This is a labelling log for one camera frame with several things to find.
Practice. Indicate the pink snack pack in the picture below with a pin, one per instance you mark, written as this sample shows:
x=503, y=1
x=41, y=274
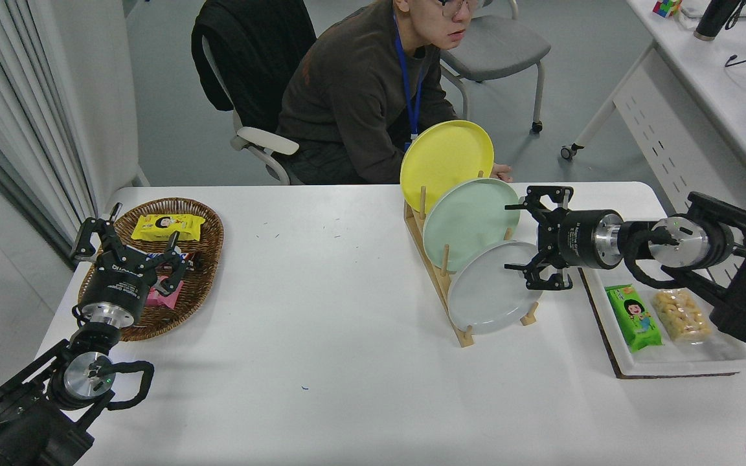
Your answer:
x=159, y=301

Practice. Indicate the white desk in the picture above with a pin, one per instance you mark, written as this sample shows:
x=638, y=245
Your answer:
x=735, y=97

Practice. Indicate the person's hand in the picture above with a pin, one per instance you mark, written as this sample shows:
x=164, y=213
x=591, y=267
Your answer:
x=504, y=172

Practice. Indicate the white curtain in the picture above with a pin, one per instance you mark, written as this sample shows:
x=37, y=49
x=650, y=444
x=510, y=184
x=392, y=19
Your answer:
x=10, y=97

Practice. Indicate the person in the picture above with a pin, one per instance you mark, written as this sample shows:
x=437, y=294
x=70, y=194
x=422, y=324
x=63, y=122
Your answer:
x=347, y=90

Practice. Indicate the wooden plate rack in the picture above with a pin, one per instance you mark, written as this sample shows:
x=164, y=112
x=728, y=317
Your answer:
x=465, y=338

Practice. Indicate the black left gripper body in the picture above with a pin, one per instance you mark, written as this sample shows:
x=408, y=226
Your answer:
x=117, y=285

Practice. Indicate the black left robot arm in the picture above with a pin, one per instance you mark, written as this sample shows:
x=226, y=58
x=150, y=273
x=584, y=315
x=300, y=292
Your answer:
x=23, y=427

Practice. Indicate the yellow plate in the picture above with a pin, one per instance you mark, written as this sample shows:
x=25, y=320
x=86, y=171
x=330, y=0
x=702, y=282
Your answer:
x=444, y=162

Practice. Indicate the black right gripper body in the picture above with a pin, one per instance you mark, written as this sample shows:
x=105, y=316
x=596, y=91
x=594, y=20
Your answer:
x=577, y=239

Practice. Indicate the clear bag of yellow snacks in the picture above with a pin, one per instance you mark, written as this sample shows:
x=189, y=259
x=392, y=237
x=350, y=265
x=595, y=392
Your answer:
x=680, y=317

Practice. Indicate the mint green plate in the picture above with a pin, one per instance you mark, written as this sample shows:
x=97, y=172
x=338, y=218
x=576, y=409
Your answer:
x=470, y=223

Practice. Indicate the grey plate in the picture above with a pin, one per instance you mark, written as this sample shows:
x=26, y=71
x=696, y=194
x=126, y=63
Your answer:
x=489, y=291

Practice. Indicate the grey chair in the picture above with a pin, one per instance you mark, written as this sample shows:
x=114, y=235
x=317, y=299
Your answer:
x=496, y=45

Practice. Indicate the yellow snack pack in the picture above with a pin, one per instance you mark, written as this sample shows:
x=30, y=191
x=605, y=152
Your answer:
x=179, y=226

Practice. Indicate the black bottle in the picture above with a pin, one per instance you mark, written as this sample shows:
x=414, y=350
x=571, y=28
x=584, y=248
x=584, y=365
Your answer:
x=716, y=16

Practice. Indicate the black jacket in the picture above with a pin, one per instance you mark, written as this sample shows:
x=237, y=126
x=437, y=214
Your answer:
x=250, y=52

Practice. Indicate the dark blue snack bar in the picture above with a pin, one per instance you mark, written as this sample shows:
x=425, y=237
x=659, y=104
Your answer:
x=186, y=256

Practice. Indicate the white rectangular tray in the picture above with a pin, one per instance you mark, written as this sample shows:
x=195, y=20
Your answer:
x=677, y=356

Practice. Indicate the brown wicker basket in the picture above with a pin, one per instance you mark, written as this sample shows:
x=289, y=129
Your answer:
x=211, y=246

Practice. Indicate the green snack pack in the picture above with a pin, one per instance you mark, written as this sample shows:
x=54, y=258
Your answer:
x=635, y=320

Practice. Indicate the colourful puzzle cube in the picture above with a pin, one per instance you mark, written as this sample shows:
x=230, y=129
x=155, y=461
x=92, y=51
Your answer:
x=667, y=8

